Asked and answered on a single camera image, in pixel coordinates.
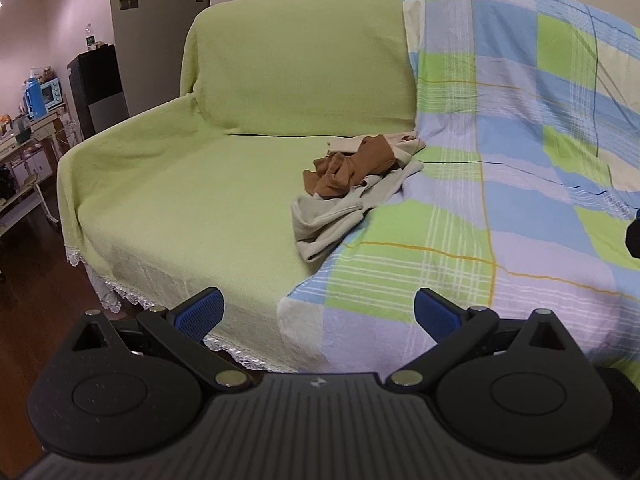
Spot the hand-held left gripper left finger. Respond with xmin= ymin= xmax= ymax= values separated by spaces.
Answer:
xmin=70 ymin=287 xmax=254 ymax=391

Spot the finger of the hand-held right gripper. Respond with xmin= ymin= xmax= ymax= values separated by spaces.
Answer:
xmin=626 ymin=209 xmax=640 ymax=261

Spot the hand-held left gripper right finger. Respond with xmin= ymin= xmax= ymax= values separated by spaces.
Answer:
xmin=385 ymin=287 xmax=576 ymax=390

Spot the beige garment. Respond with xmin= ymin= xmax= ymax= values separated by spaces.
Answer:
xmin=291 ymin=159 xmax=425 ymax=264

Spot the green covered sofa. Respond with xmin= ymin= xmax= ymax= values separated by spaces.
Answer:
xmin=56 ymin=0 xmax=640 ymax=376

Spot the blue green checked sheet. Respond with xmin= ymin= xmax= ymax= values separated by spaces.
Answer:
xmin=277 ymin=0 xmax=640 ymax=376

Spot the brown garment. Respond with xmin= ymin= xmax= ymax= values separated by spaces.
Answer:
xmin=302 ymin=134 xmax=401 ymax=199

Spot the black fridge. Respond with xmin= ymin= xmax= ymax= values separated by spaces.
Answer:
xmin=66 ymin=44 xmax=130 ymax=139

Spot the white desk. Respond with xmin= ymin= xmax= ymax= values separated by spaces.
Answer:
xmin=0 ymin=104 xmax=69 ymax=235

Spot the light blue microwave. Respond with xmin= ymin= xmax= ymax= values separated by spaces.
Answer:
xmin=39 ymin=77 xmax=64 ymax=112

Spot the blue thermos jug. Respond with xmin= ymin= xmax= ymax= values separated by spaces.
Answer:
xmin=21 ymin=77 xmax=49 ymax=117

